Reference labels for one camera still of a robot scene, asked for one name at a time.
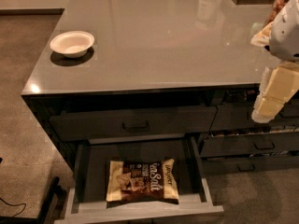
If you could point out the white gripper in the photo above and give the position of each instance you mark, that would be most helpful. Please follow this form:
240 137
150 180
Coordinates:
286 36

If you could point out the brown sea salt chip bag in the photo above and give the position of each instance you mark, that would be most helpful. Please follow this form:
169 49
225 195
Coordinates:
135 181

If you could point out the grey top right drawer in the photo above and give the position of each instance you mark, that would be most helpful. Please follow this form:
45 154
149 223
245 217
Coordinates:
233 116

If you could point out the grey middle right drawer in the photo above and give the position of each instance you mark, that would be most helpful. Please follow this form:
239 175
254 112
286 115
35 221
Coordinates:
225 146

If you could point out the grey bottom right drawer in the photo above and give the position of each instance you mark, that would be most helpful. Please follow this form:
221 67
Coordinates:
252 164

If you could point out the grey top left drawer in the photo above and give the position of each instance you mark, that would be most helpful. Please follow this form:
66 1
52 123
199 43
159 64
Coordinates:
128 123

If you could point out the open grey middle drawer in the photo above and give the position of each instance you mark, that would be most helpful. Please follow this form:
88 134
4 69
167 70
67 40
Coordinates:
87 203

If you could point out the glass jar of nuts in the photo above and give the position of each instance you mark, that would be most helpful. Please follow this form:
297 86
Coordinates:
276 7

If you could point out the white paper bowl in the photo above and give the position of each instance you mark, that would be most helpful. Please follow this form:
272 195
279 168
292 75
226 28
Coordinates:
73 44

